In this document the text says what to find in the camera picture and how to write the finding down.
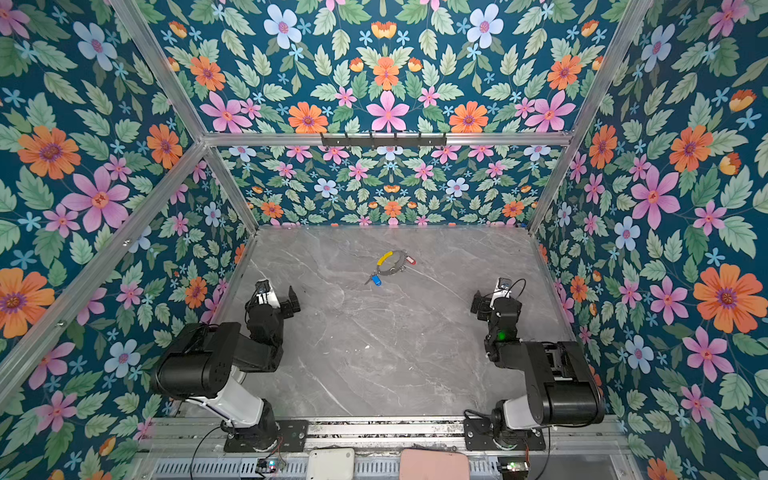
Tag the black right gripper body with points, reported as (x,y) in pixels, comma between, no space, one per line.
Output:
(482,305)

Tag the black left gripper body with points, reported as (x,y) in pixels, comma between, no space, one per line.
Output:
(285,303)

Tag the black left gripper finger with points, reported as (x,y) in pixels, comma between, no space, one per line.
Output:
(262,289)
(293,301)

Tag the silver metal keyring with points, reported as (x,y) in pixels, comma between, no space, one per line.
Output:
(391,263)

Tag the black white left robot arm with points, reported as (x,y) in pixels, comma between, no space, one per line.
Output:
(199,366)

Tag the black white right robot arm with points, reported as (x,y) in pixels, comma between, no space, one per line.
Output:
(560,390)

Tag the small green circuit board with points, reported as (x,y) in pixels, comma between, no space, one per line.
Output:
(270,466)

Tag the right small circuit board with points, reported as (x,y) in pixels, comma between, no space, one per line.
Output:
(513,469)

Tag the white plastic box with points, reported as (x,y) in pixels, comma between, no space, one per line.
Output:
(331,464)

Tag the pink plastic box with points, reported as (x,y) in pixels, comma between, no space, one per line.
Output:
(418,464)

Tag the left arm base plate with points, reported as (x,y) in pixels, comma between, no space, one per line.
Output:
(287,435)

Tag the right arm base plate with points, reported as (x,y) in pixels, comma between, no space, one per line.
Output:
(479,436)

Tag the black wall hook rack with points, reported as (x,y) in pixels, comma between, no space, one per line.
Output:
(370,140)

